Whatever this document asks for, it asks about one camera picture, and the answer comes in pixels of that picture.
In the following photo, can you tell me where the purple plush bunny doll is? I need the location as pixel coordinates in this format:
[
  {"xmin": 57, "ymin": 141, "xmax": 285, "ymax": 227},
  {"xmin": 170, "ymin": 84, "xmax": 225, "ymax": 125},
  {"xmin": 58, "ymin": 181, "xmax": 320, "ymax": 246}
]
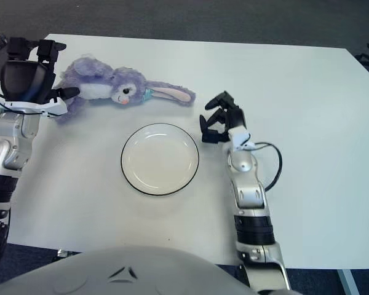
[{"xmin": 54, "ymin": 55, "xmax": 197, "ymax": 124}]

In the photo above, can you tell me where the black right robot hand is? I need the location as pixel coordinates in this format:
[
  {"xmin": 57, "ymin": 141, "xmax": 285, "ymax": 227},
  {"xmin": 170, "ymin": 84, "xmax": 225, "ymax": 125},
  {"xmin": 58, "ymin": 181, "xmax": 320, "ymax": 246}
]
[{"xmin": 199, "ymin": 90, "xmax": 245, "ymax": 144}]

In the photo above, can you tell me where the black office chair base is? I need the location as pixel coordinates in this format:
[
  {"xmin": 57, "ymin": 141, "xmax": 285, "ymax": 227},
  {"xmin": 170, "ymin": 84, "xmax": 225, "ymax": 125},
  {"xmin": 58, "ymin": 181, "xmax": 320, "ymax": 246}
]
[{"xmin": 355, "ymin": 26, "xmax": 369, "ymax": 84}]

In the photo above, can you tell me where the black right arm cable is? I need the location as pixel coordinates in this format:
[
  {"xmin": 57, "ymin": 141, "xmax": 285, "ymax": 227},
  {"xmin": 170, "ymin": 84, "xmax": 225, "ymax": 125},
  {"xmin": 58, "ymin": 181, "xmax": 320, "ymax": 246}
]
[{"xmin": 252, "ymin": 141, "xmax": 283, "ymax": 189}]

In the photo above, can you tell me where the white plate black rim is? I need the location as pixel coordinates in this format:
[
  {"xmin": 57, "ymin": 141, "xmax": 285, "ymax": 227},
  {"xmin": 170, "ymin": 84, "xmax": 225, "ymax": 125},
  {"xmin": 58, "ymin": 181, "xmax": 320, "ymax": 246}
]
[{"xmin": 121, "ymin": 123, "xmax": 200, "ymax": 197}]

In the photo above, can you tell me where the grey robot torso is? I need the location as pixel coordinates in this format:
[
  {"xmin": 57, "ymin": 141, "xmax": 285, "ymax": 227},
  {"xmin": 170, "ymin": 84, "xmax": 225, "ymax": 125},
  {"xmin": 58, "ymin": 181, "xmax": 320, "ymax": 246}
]
[{"xmin": 0, "ymin": 245, "xmax": 259, "ymax": 295}]

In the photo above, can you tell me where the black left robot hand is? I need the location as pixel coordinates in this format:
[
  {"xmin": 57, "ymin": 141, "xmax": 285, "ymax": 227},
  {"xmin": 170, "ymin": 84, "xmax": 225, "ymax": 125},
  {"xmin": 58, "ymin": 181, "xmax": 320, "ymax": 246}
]
[{"xmin": 0, "ymin": 36, "xmax": 81, "ymax": 105}]

